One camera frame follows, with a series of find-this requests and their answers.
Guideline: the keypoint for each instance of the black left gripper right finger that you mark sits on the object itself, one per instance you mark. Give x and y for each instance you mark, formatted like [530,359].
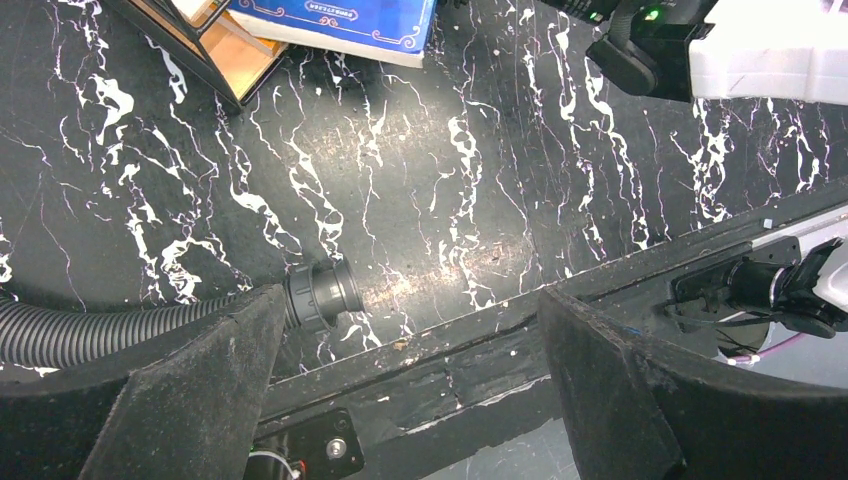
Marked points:
[638,407]

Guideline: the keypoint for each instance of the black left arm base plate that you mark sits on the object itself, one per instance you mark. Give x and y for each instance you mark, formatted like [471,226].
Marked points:
[322,447]

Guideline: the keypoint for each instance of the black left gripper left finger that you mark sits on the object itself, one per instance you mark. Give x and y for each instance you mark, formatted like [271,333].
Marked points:
[183,405]

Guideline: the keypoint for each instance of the blue Jane Eyre book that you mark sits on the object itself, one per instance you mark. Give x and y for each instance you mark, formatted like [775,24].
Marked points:
[394,32]

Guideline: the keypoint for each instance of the wooden two-tier shelf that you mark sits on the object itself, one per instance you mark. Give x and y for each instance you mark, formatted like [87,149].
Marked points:
[204,37]

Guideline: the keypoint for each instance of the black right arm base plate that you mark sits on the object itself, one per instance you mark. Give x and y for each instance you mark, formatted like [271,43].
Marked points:
[737,280]

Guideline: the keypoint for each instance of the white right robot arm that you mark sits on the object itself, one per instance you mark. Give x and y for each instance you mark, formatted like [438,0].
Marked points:
[690,50]

